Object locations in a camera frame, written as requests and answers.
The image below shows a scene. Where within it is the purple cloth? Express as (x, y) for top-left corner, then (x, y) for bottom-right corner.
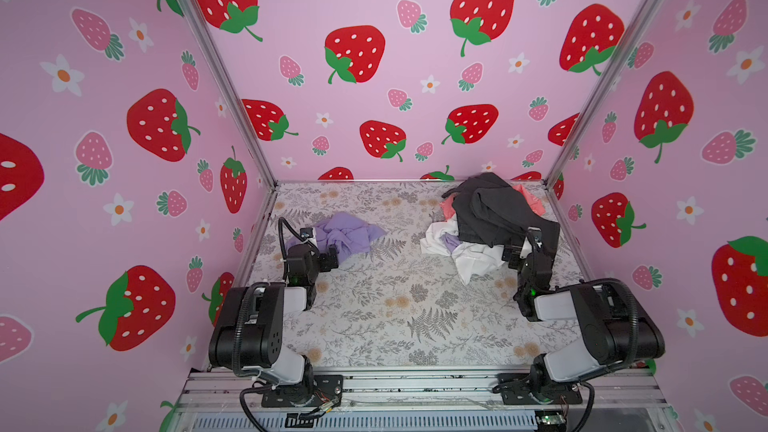
(310, 212), (387, 263)

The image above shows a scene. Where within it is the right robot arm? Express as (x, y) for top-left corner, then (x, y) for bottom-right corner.
(493, 227), (665, 403)

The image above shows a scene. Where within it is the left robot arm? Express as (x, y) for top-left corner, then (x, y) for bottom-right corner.
(207, 243), (339, 405)

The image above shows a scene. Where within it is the white cloth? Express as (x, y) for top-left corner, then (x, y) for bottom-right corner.
(420, 217), (505, 285)

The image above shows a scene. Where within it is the dark grey cloth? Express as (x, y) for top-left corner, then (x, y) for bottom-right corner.
(442, 173), (560, 258)

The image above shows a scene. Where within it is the pink cloth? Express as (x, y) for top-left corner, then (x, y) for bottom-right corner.
(440, 184), (546, 220)

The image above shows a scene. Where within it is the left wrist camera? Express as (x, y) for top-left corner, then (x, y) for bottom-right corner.
(299, 227), (317, 244)

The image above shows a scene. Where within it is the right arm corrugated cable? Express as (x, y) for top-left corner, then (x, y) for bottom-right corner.
(575, 277), (640, 373)

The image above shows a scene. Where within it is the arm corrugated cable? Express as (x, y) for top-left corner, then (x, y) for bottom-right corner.
(230, 280), (271, 379)
(575, 277), (640, 373)

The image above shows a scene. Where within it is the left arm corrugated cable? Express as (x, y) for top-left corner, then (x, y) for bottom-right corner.
(230, 280), (271, 379)

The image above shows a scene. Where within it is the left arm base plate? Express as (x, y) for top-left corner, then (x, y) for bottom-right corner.
(261, 374), (344, 408)

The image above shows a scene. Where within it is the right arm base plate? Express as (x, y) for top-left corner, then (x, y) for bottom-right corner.
(491, 373), (583, 405)

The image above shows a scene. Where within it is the aluminium rail frame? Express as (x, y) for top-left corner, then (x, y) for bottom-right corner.
(163, 366), (683, 431)

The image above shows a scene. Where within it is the left corner aluminium post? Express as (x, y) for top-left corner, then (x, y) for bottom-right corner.
(178, 0), (277, 192)

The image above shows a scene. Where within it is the corner aluminium post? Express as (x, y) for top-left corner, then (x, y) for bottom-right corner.
(543, 0), (664, 192)
(178, 0), (277, 192)

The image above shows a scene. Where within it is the right corner aluminium post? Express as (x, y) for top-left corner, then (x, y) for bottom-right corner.
(543, 0), (664, 192)

